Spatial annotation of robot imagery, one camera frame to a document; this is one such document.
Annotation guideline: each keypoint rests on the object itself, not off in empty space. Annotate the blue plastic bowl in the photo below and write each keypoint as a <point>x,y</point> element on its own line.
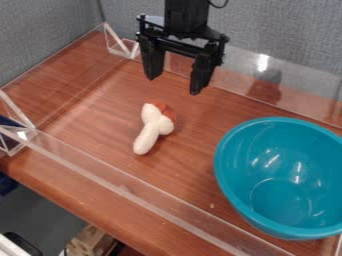
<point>278,170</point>

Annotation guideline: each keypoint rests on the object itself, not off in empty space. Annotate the clear acrylic back barrier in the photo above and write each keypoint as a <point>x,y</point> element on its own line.
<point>289,86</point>

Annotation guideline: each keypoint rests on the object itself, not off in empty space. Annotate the clear acrylic left barrier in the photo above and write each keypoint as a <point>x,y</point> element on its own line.
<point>68,71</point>

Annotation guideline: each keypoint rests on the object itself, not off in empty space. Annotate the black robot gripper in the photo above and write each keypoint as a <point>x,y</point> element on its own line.
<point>181,31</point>

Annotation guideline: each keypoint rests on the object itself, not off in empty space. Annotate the wooden block under table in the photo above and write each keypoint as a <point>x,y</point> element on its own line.
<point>91,242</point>

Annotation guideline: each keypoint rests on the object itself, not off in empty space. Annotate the clear acrylic front bracket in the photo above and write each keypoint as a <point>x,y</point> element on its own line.
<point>16,128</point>

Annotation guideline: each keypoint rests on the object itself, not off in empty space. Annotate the clear acrylic corner bracket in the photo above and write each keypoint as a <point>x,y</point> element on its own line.
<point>121,46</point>

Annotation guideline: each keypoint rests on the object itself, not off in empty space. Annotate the white mushroom with brown cap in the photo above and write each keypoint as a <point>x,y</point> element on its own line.
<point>159,119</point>

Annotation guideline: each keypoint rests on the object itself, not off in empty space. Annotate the black and white device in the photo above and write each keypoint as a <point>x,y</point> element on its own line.
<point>16,246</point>

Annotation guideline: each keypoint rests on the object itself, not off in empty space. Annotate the clear acrylic front barrier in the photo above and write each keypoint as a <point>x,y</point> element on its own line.
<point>146,217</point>

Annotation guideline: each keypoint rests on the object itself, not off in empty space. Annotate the clear acrylic barrier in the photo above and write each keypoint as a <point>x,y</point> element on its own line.
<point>289,86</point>
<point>146,217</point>
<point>68,71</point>

